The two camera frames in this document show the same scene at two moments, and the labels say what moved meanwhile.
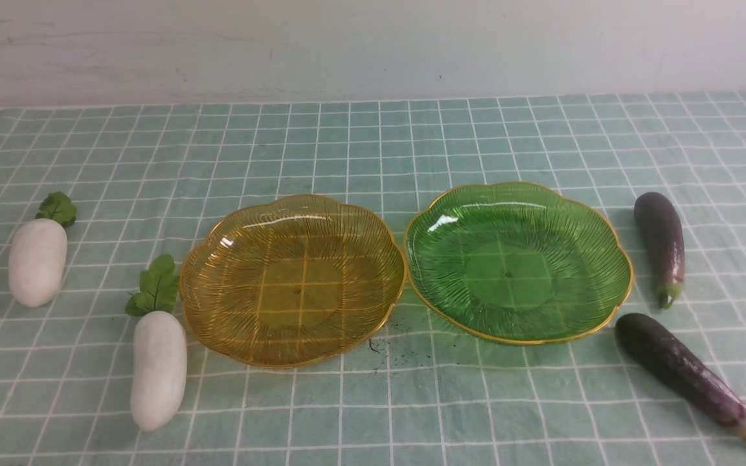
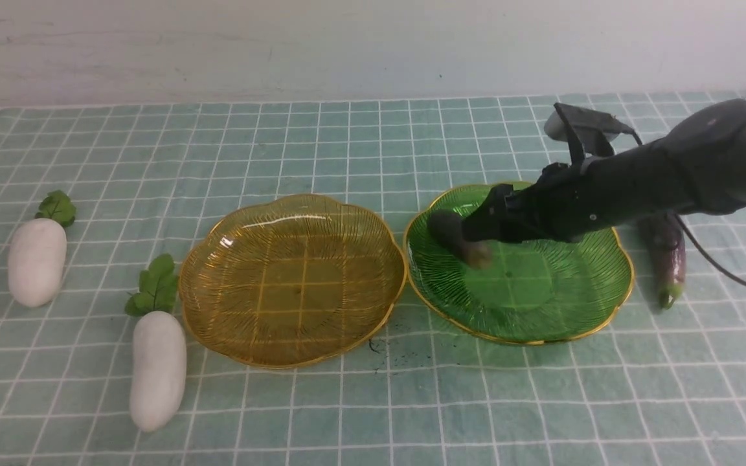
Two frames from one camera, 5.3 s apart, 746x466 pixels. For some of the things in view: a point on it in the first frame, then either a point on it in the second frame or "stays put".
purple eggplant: [680, 366] → [446, 228]
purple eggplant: [661, 237] stays put
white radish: [37, 252] stays put
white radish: [159, 377] stays put
